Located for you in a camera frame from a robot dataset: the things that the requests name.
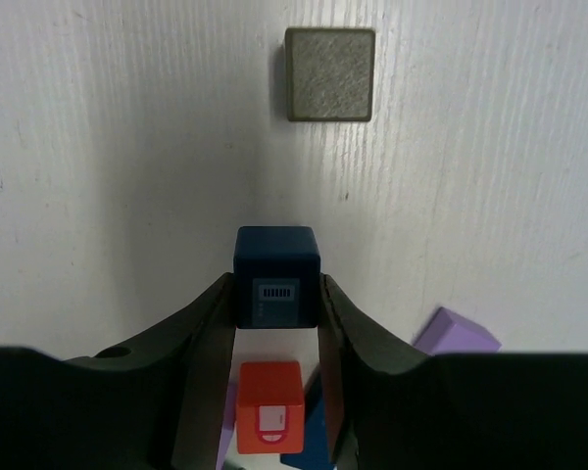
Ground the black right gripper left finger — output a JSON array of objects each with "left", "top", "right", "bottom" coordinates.
[{"left": 0, "top": 273, "right": 235, "bottom": 469}]

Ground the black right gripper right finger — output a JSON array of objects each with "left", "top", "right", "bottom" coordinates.
[{"left": 318, "top": 275, "right": 588, "bottom": 469}]

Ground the purple wooden cube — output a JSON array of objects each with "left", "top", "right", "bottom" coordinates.
[
  {"left": 216, "top": 383, "right": 237, "bottom": 470},
  {"left": 413, "top": 306, "right": 501, "bottom": 355}
]

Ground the small dark blue cube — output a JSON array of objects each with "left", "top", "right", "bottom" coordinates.
[{"left": 233, "top": 226, "right": 320, "bottom": 329}]

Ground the olive wooden cube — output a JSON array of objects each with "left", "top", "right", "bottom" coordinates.
[{"left": 283, "top": 27, "right": 376, "bottom": 122}]

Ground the long dark blue block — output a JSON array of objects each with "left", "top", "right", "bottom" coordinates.
[{"left": 279, "top": 370, "right": 335, "bottom": 470}]

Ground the red wooden cube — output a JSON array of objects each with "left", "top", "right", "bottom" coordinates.
[{"left": 236, "top": 361, "right": 305, "bottom": 454}]

